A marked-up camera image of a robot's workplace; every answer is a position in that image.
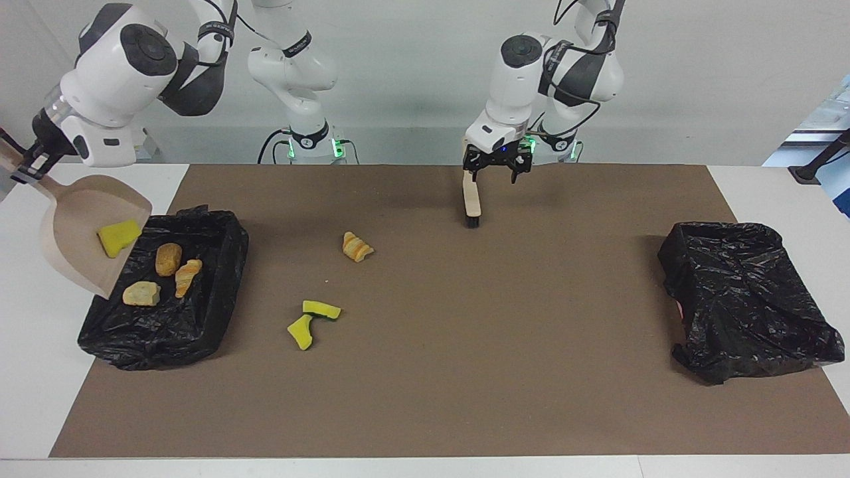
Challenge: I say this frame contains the beige hand brush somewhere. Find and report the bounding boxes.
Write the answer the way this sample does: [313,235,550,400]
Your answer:
[463,169,482,230]

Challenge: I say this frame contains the beige plastic dustpan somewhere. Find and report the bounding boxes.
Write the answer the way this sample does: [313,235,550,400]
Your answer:
[0,141,153,300]

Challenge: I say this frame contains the small yellow sponge piece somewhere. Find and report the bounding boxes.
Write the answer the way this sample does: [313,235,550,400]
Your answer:
[97,219,143,259]

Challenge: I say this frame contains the brown nugget toy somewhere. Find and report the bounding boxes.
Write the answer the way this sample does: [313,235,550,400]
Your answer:
[155,243,183,278]

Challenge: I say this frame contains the pale cracker piece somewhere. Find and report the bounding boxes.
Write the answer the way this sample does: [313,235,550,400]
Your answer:
[174,259,203,299]
[122,280,162,307]

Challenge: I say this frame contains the black trash bag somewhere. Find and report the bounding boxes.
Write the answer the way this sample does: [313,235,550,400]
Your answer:
[657,221,846,385]
[77,205,250,371]

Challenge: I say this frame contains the striped croissant toy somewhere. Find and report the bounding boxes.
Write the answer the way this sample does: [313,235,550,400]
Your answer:
[342,230,375,264]

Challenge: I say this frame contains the brown paper table mat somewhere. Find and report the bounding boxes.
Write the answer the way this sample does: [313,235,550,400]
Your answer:
[50,164,850,459]

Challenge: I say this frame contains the bent yellow sponge strip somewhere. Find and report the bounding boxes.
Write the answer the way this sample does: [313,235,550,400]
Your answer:
[286,300,343,351]

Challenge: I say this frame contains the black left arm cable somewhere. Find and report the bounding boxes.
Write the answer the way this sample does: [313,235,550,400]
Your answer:
[528,0,625,143]

